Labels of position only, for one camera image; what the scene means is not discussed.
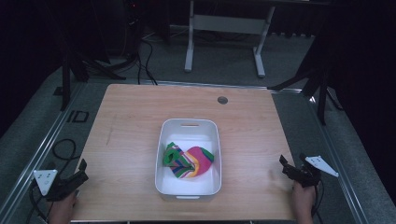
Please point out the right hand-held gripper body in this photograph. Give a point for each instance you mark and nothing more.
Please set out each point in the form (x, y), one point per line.
(311, 174)

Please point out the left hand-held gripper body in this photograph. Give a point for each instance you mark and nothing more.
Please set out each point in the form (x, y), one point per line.
(59, 186)

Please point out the colourful striped sock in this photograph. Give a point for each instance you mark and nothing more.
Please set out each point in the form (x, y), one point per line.
(199, 160)

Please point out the white plastic bin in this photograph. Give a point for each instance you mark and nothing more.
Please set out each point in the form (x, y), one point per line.
(188, 185)

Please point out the person's left hand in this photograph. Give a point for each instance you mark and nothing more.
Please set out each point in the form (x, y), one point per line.
(63, 207)

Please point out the person's right hand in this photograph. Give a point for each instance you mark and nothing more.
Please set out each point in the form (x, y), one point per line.
(303, 199)

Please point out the black tripod stand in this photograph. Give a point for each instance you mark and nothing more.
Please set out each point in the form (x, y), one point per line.
(66, 84)
(322, 93)

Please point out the grey table grommet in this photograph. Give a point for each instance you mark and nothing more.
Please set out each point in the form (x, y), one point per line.
(222, 100)

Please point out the dark equipment tower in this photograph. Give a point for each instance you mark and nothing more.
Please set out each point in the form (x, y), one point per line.
(130, 28)

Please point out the aluminium floor rail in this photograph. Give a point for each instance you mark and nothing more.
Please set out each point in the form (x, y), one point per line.
(37, 155)
(336, 161)
(218, 85)

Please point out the white metal desk frame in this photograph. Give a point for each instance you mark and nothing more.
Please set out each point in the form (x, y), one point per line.
(229, 24)

